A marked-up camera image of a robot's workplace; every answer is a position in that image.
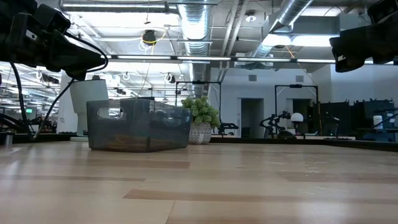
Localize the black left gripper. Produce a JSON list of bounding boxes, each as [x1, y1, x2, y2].
[[0, 12, 106, 81]]

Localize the smoky translucent plastic bin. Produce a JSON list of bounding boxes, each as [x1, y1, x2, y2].
[[86, 98, 193, 153]]

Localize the white table lamp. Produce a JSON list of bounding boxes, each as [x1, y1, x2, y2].
[[68, 78, 109, 142]]

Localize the black partition panel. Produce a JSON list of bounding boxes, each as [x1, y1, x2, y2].
[[310, 98, 398, 142]]

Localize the white globe lamp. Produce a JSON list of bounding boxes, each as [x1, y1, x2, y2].
[[290, 112, 305, 135]]

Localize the long ceiling light strip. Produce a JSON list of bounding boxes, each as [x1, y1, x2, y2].
[[99, 53, 398, 65]]

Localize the green succulent in patterned pot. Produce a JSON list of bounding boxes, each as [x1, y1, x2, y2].
[[181, 95, 222, 145]]

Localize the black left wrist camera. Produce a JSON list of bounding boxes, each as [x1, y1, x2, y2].
[[33, 3, 72, 34]]

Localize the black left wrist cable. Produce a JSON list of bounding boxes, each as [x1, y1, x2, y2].
[[8, 30, 109, 140]]

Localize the black overhead camera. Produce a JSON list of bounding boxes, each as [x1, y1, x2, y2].
[[142, 29, 158, 46]]

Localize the silver slanted ceiling duct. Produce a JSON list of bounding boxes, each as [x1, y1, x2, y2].
[[248, 0, 313, 68]]

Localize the silver spiral ceiling duct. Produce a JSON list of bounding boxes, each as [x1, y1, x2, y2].
[[178, 0, 214, 97]]

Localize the black aluminium table frame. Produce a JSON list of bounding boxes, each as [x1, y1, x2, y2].
[[0, 132, 398, 153]]

